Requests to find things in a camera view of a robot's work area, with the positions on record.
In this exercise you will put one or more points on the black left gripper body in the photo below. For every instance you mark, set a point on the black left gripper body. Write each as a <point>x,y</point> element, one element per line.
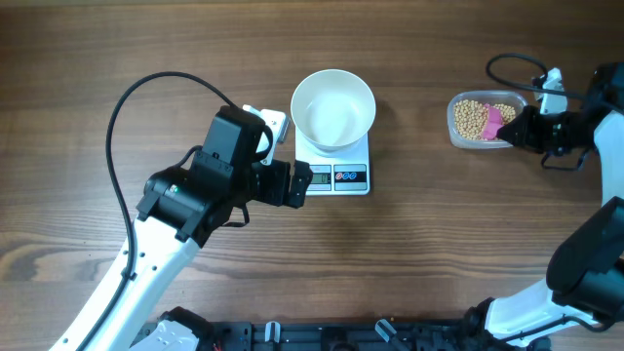
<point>270,181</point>

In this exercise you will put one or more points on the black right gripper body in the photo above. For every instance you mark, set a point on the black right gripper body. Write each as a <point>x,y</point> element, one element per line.
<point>555,132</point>

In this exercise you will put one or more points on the pink plastic measuring scoop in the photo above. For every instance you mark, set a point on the pink plastic measuring scoop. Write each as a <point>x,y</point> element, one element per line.
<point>493,123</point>

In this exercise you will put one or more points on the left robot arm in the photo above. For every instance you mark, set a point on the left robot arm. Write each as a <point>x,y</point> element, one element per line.
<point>179,210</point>

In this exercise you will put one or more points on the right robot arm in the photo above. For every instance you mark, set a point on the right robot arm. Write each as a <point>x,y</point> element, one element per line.
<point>583,285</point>

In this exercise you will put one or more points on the white digital kitchen scale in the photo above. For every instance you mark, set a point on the white digital kitchen scale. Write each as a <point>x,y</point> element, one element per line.
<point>343,172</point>

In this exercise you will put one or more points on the white bowl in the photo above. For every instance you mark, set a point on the white bowl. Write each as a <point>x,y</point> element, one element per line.
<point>333,108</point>

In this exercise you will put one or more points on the clear plastic container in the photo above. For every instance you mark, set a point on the clear plastic container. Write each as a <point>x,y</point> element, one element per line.
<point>490,97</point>

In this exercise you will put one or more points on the soybeans in container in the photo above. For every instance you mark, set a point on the soybeans in container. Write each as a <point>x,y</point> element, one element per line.
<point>470,117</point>

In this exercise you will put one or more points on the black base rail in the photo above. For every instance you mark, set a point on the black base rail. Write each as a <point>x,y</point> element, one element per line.
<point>274,336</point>

